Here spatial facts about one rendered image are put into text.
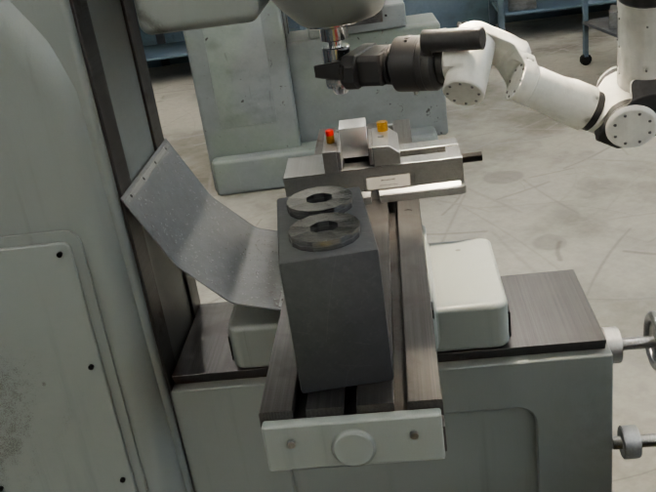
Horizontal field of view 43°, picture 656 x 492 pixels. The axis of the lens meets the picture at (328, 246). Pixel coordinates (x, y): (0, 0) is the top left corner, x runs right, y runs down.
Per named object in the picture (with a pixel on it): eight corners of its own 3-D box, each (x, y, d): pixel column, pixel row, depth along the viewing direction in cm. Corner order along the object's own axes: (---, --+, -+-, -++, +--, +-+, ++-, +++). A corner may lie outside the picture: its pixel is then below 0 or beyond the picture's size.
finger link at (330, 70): (314, 61, 141) (348, 60, 138) (317, 80, 142) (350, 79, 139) (310, 63, 139) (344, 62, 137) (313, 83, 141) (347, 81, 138)
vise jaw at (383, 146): (398, 143, 172) (396, 125, 170) (400, 163, 160) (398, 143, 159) (369, 146, 172) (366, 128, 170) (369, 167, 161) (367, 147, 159)
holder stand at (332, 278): (375, 300, 127) (359, 176, 119) (394, 381, 107) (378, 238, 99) (296, 311, 127) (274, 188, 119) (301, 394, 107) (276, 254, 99)
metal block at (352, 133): (368, 145, 169) (365, 117, 166) (368, 155, 163) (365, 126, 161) (343, 148, 169) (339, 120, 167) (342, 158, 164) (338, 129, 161)
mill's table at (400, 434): (413, 145, 216) (410, 116, 213) (451, 462, 104) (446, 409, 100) (323, 155, 218) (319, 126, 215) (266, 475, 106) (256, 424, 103)
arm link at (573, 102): (516, 87, 139) (619, 129, 142) (519, 122, 131) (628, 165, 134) (550, 33, 132) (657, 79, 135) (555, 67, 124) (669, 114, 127)
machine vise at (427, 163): (458, 167, 175) (455, 116, 170) (467, 193, 161) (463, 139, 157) (292, 185, 178) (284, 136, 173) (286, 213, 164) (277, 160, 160)
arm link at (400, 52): (366, 29, 143) (432, 25, 138) (373, 85, 147) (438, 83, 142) (335, 47, 133) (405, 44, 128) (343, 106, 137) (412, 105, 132)
